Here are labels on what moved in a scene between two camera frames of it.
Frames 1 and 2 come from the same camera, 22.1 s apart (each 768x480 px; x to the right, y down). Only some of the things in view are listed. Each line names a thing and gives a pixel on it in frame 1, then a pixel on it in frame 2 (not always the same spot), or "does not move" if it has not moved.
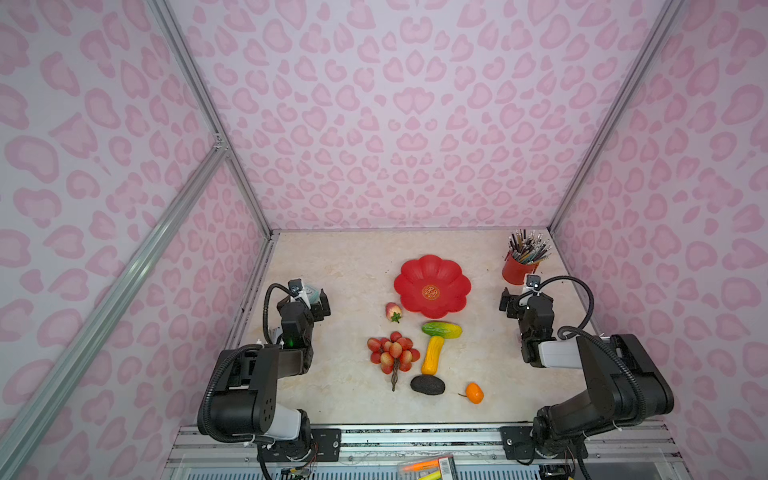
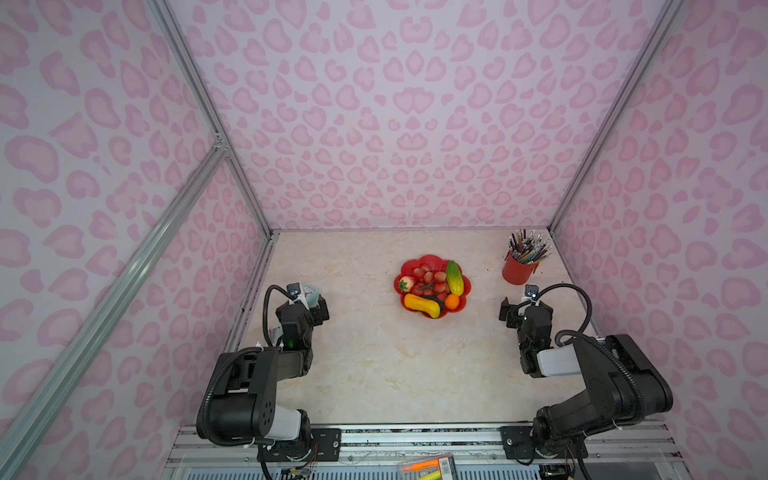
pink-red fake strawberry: [393, 311] → [406, 284]
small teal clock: [312, 293] does not move
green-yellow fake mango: [444, 329] → [455, 278]
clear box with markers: [439, 468] does not move
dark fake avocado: [428, 384] → [439, 302]
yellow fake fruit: [432, 355] → [427, 305]
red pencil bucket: [514, 271] does not move
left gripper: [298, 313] does not move
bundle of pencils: [528, 247] does not move
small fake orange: [473, 393] → [452, 301]
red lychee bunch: [393, 354] → [430, 282]
